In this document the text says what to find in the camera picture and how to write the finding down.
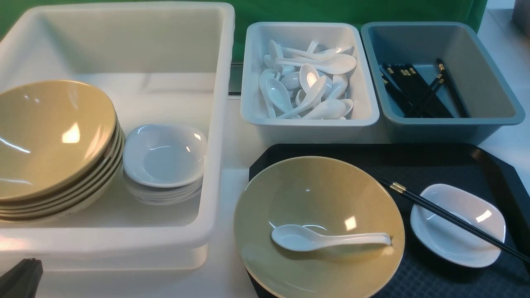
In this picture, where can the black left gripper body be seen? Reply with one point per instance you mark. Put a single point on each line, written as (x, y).
(22, 280)

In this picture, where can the white soup spoon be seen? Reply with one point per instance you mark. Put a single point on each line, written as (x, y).
(300, 239)

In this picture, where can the beige noodle bowl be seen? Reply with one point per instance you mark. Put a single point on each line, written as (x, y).
(330, 197)

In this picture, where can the black chopstick gold band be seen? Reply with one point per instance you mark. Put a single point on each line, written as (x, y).
(463, 220)

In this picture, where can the white square sauce dish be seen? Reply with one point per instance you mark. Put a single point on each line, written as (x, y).
(448, 240)

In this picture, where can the stacked beige bowl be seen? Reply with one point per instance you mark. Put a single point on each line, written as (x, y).
(79, 182)
(58, 204)
(86, 201)
(79, 190)
(51, 133)

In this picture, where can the bottom stacked beige bowl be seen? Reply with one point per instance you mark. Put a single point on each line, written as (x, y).
(86, 201)

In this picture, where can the top stacked beige bowl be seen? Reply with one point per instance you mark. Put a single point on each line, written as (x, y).
(51, 133)

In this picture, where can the white spoon left bowl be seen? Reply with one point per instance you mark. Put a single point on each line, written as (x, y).
(279, 95)

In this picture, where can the bottom stacked white dish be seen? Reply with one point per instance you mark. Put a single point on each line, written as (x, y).
(164, 200)

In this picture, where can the stacked white dish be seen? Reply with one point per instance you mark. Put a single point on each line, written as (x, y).
(164, 200)
(156, 196)
(164, 155)
(156, 191)

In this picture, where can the top stacked white dish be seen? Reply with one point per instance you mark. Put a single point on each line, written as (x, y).
(164, 155)

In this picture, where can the large white plastic tub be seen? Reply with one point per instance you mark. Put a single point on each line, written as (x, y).
(160, 63)

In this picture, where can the white spoon far left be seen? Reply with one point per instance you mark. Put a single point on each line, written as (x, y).
(264, 77)

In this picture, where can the white spoon diagonal centre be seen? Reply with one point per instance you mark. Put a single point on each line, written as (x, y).
(314, 93)

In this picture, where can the white spoon centre upright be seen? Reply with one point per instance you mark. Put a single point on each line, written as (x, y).
(308, 75)

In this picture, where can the white spoon front right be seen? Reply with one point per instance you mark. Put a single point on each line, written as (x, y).
(328, 109)

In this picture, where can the white spoon bin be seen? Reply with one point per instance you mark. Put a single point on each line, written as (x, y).
(264, 41)

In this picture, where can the long white spoon top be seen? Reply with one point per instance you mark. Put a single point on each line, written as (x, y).
(336, 65)

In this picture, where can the white spoon back thin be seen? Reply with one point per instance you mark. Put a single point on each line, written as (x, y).
(322, 55)

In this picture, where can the black serving tray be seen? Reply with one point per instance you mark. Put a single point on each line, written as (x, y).
(422, 274)

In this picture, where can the black chopsticks bundle in bin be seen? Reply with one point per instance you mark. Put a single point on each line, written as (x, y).
(406, 87)

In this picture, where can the grey-blue chopstick bin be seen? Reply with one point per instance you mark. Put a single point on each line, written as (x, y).
(484, 91)

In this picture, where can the black chopstick crossing in bin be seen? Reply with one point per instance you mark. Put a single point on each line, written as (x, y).
(418, 109)

